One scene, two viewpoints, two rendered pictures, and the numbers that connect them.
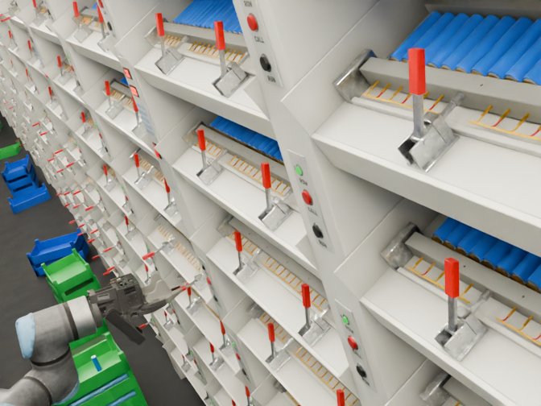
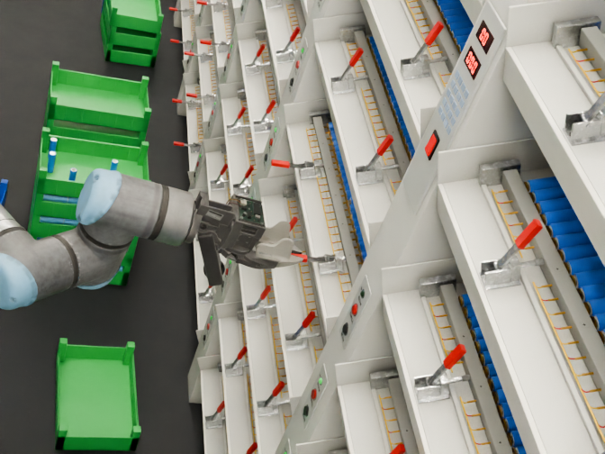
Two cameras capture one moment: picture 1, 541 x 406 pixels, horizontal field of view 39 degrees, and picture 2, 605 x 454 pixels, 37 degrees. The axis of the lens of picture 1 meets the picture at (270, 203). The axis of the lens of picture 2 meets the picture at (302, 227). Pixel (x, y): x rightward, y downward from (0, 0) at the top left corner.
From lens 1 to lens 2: 57 cm
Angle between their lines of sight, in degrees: 14
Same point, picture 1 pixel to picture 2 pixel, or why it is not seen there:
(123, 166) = (326, 32)
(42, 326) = (123, 204)
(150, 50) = (545, 42)
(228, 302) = (358, 352)
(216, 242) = (406, 290)
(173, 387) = not seen: hidden behind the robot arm
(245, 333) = (348, 395)
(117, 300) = (226, 228)
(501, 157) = not seen: outside the picture
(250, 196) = (549, 385)
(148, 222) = (301, 111)
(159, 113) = (481, 120)
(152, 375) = not seen: hidden behind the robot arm
